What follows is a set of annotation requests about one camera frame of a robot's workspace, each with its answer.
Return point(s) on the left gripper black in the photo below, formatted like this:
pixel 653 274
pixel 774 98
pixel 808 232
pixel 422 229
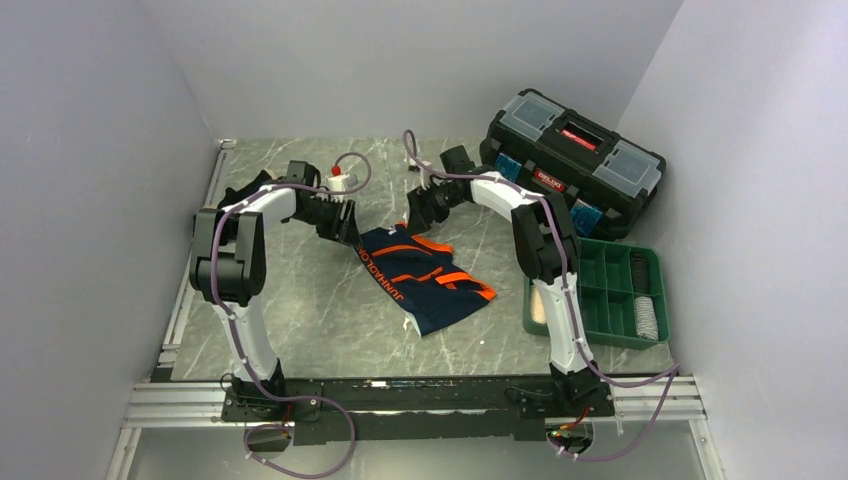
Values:
pixel 346 230

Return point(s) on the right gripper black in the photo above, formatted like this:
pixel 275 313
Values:
pixel 422 211

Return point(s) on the dark navy orange clothes pile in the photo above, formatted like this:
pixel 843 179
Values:
pixel 420 276

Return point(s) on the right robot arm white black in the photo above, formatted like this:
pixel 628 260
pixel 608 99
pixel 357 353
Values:
pixel 547 250

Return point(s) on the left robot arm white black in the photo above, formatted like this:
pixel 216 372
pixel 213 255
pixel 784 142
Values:
pixel 228 262

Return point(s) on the dark striped roll in tray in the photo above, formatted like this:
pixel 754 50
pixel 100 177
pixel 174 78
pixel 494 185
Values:
pixel 640 273

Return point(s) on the grey striped roll right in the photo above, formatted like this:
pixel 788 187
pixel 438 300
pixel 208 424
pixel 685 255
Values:
pixel 646 322

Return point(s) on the black toolbox with clear lids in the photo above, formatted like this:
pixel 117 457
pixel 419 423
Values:
pixel 606 180

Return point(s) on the cream rolled cloth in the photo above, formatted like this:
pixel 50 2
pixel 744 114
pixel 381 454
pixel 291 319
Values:
pixel 536 309

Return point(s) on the green compartment tray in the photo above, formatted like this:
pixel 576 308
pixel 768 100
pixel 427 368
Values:
pixel 606 296

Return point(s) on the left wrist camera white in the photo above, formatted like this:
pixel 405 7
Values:
pixel 340 185

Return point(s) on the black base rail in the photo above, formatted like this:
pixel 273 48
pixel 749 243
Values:
pixel 521 407

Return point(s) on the aluminium frame rail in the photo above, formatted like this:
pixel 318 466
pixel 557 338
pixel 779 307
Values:
pixel 158 402

